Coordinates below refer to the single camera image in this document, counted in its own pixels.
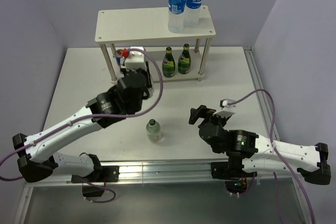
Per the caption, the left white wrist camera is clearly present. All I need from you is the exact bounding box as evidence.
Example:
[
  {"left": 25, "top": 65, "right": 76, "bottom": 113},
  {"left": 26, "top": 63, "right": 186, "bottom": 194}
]
[{"left": 121, "top": 47, "right": 147, "bottom": 71}]

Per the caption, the blue label water bottle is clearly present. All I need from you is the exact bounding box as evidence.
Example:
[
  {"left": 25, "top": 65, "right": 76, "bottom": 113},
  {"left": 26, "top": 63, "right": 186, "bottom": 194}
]
[
  {"left": 184, "top": 0, "right": 202, "bottom": 28},
  {"left": 168, "top": 0, "right": 185, "bottom": 33}
]

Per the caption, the purple cable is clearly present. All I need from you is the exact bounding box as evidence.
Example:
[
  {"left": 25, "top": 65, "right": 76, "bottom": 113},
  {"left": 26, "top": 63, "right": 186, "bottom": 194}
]
[
  {"left": 225, "top": 89, "right": 316, "bottom": 224},
  {"left": 0, "top": 48, "right": 164, "bottom": 204}
]

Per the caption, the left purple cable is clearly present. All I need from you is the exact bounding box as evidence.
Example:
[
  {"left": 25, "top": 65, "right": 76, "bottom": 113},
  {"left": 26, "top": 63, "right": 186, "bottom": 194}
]
[{"left": 0, "top": 48, "right": 164, "bottom": 204}]

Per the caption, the beige two-tier shelf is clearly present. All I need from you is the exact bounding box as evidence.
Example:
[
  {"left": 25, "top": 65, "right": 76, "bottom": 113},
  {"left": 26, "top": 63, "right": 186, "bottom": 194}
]
[{"left": 95, "top": 6, "right": 216, "bottom": 83}]

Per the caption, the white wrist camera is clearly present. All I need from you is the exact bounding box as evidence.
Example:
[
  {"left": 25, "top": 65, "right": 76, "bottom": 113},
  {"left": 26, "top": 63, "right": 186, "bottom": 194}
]
[
  {"left": 121, "top": 47, "right": 147, "bottom": 71},
  {"left": 213, "top": 99, "right": 236, "bottom": 119}
]

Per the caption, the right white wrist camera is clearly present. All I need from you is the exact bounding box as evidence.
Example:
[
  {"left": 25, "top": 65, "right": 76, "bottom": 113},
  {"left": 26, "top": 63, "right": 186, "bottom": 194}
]
[{"left": 213, "top": 99, "right": 236, "bottom": 119}]

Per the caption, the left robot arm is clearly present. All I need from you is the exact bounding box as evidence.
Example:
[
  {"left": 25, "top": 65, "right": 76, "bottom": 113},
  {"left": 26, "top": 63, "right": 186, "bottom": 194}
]
[{"left": 13, "top": 61, "right": 153, "bottom": 183}]

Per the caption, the left red bull can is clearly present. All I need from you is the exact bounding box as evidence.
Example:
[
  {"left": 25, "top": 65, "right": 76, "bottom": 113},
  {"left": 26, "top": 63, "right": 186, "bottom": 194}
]
[{"left": 114, "top": 48, "right": 128, "bottom": 67}]

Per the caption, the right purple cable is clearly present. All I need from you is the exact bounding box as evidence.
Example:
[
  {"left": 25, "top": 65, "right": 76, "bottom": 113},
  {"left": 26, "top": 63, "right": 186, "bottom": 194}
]
[{"left": 225, "top": 89, "right": 316, "bottom": 224}]

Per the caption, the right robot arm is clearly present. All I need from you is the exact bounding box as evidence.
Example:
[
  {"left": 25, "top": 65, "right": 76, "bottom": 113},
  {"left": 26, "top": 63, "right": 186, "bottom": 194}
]
[{"left": 188, "top": 105, "right": 331, "bottom": 185}]

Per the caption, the clear glass bottle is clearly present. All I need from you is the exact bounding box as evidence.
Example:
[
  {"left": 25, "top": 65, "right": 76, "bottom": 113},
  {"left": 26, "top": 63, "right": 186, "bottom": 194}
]
[
  {"left": 146, "top": 119, "right": 161, "bottom": 142},
  {"left": 145, "top": 61, "right": 154, "bottom": 98}
]

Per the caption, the aluminium frame rail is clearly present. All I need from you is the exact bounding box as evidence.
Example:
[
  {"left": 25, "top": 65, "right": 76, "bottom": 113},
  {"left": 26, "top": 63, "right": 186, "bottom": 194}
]
[{"left": 16, "top": 47, "right": 313, "bottom": 223}]

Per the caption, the green glass bottle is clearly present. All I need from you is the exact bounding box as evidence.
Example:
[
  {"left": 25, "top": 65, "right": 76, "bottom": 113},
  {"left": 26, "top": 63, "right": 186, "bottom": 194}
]
[
  {"left": 178, "top": 44, "right": 191, "bottom": 74},
  {"left": 162, "top": 47, "right": 175, "bottom": 78}
]

